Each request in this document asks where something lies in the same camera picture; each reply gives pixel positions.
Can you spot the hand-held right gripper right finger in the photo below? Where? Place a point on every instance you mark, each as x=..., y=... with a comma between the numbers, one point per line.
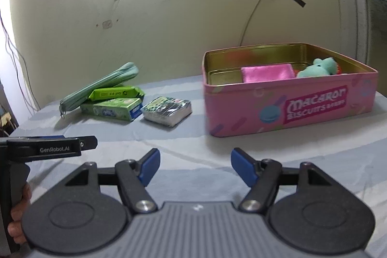
x=242, y=165

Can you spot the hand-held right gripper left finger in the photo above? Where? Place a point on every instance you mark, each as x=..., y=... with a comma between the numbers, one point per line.
x=149, y=167

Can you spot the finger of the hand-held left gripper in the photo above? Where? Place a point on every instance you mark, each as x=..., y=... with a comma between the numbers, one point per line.
x=89, y=143
x=51, y=137

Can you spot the green medicine box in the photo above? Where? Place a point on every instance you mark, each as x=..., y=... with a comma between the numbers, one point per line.
x=115, y=109

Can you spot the lime green packet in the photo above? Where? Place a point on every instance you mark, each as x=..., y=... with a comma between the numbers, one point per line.
x=115, y=92

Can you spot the green zipper pencil pouch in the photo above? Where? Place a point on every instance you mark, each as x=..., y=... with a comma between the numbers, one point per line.
x=99, y=85

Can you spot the pink biscuit tin box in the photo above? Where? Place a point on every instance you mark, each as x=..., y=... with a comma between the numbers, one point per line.
x=242, y=107

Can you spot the patterned tissue pack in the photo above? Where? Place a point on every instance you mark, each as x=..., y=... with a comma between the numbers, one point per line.
x=166, y=110

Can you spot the person's left hand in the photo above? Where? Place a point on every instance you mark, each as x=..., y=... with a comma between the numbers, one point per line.
x=18, y=224

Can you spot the striped blue bed sheet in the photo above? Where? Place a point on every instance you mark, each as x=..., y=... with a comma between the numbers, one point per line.
x=181, y=152

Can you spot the pink cloth pouch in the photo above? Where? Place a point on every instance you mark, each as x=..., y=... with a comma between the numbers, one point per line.
x=266, y=72

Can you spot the teal plush toy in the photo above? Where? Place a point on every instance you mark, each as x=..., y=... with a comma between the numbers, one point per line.
x=317, y=69

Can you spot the frosted glass sliding door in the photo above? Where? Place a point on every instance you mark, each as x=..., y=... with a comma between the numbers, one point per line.
x=359, y=4

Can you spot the clear wall adhesive patch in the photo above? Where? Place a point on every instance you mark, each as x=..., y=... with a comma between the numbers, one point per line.
x=107, y=24

